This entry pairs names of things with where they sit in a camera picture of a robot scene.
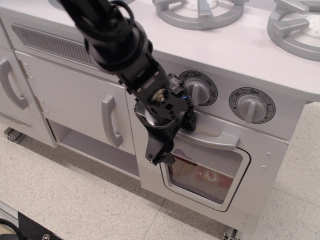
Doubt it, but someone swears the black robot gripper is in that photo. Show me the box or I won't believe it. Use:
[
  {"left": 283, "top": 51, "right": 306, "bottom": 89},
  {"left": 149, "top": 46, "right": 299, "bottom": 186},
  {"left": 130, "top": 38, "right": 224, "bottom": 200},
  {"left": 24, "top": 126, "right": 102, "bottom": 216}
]
[{"left": 119, "top": 54, "right": 196, "bottom": 165}]

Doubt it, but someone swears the silver oven door handle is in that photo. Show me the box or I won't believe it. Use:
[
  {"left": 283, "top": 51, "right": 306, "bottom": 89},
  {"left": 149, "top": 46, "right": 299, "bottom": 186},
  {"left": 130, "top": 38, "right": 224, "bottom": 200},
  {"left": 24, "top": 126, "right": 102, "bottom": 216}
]
[{"left": 176, "top": 112, "right": 240, "bottom": 151}]

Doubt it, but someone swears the white toy oven door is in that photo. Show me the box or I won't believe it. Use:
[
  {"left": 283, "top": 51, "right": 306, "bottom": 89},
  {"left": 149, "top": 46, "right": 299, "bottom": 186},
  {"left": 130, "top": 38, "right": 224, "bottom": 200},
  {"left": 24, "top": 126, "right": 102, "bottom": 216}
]
[{"left": 130, "top": 113, "right": 288, "bottom": 235}]

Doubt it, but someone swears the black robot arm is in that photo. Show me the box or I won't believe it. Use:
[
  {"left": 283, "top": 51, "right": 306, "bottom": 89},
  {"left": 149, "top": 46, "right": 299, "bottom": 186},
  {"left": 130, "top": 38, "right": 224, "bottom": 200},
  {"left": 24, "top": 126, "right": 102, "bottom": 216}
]
[{"left": 61, "top": 0, "right": 196, "bottom": 165}]

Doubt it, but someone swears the middle grey oven knob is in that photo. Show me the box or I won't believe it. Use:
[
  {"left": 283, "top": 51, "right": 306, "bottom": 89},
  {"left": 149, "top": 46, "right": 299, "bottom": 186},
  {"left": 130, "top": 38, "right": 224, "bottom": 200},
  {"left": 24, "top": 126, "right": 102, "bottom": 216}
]
[{"left": 179, "top": 70, "right": 218, "bottom": 107}]

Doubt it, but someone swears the grey oven knob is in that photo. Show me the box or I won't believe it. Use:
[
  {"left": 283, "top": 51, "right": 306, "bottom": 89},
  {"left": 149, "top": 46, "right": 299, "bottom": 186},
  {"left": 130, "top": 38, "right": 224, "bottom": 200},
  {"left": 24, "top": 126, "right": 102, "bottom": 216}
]
[
  {"left": 229, "top": 87, "right": 276, "bottom": 124},
  {"left": 179, "top": 70, "right": 218, "bottom": 107}
]

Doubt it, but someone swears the right grey oven knob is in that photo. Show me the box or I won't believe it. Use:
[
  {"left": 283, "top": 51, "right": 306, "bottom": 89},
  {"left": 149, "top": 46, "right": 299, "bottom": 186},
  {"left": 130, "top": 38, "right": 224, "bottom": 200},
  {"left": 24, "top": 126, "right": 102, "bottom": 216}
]
[{"left": 229, "top": 87, "right": 276, "bottom": 124}]

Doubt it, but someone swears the red orange toy can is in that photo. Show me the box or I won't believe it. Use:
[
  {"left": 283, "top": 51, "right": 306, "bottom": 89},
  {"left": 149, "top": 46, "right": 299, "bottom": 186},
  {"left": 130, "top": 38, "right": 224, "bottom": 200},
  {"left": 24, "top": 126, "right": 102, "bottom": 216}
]
[{"left": 195, "top": 168, "right": 234, "bottom": 188}]

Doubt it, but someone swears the white cabinet door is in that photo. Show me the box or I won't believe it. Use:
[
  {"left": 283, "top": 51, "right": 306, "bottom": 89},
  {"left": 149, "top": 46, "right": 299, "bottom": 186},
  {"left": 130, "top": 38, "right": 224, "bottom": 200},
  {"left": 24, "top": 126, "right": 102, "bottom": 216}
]
[{"left": 15, "top": 51, "right": 135, "bottom": 154}]

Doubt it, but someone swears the white toy kitchen unit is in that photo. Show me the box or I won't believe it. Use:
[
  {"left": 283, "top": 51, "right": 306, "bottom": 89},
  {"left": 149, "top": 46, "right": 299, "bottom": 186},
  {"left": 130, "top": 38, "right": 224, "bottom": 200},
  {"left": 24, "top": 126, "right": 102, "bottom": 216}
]
[{"left": 0, "top": 0, "right": 320, "bottom": 230}]

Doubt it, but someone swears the left silver stove burner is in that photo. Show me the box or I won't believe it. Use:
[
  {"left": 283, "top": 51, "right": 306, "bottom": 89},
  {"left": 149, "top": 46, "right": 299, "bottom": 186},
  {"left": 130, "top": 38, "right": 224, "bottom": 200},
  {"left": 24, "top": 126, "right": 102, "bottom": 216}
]
[{"left": 152, "top": 0, "right": 248, "bottom": 31}]

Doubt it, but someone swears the silver stove burner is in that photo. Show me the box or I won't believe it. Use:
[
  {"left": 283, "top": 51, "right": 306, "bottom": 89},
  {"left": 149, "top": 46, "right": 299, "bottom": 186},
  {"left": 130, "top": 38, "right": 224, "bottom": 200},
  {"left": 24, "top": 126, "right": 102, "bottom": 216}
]
[
  {"left": 152, "top": 0, "right": 248, "bottom": 31},
  {"left": 267, "top": 0, "right": 320, "bottom": 62}
]

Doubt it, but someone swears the silver vent grille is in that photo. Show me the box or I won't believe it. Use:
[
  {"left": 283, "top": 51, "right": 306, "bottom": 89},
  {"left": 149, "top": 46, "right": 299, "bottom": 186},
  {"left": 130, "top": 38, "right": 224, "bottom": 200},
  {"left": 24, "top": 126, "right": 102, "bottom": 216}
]
[{"left": 11, "top": 23, "right": 98, "bottom": 69}]

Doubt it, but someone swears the white left appliance door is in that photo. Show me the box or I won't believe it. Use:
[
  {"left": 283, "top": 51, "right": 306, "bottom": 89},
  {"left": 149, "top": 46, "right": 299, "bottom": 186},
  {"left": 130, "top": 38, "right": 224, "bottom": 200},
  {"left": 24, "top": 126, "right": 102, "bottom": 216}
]
[{"left": 0, "top": 47, "right": 57, "bottom": 148}]

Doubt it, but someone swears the right silver stove burner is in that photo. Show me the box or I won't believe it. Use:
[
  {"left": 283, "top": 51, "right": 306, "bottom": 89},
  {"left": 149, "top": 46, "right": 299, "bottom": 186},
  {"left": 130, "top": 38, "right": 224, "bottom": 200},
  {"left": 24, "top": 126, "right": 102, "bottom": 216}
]
[{"left": 267, "top": 0, "right": 320, "bottom": 62}]

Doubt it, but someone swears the silver toy sink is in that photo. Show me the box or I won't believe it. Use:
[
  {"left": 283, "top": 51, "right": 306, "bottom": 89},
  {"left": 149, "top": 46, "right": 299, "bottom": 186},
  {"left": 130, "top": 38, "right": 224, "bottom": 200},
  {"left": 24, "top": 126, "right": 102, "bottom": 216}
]
[{"left": 48, "top": 0, "right": 134, "bottom": 11}]

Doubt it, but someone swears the silver cabinet door handle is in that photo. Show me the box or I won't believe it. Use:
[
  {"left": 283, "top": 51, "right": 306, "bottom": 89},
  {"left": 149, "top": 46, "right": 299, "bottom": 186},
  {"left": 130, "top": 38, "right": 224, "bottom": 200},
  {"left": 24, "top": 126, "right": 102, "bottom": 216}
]
[{"left": 101, "top": 94, "right": 123, "bottom": 148}]

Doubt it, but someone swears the right aluminium frame rail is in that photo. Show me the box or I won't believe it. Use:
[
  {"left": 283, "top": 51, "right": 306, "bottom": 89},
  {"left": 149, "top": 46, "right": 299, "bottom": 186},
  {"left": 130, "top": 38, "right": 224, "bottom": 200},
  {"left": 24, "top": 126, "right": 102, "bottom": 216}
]
[{"left": 222, "top": 226, "right": 244, "bottom": 240}]

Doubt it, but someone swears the aluminium frame rail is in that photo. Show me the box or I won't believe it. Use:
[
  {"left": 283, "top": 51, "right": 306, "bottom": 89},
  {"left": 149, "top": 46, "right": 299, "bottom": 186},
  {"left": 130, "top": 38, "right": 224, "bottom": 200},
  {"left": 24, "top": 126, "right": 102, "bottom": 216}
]
[
  {"left": 222, "top": 226, "right": 244, "bottom": 240},
  {"left": 4, "top": 127, "right": 26, "bottom": 144}
]

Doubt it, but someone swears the left aluminium frame rail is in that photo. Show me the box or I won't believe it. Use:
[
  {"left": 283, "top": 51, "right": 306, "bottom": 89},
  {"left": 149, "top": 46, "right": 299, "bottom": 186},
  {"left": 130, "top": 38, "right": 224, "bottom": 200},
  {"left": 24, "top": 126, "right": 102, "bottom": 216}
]
[{"left": 4, "top": 127, "right": 26, "bottom": 144}]

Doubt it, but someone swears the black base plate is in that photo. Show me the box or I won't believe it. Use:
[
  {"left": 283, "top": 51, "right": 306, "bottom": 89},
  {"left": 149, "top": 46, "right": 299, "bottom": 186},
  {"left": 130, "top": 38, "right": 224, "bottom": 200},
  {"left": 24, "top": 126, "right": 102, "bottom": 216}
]
[{"left": 0, "top": 211, "right": 63, "bottom": 240}]

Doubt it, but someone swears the black floor cable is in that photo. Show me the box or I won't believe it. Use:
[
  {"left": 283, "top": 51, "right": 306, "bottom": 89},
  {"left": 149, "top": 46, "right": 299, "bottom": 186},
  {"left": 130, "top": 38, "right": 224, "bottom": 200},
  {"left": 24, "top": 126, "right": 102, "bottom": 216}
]
[{"left": 0, "top": 218, "right": 26, "bottom": 238}]

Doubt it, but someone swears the silver left appliance handle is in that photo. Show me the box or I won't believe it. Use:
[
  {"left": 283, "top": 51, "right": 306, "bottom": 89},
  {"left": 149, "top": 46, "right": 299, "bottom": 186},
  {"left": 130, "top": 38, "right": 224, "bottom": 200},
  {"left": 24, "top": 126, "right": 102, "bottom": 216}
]
[{"left": 0, "top": 59, "right": 29, "bottom": 110}]

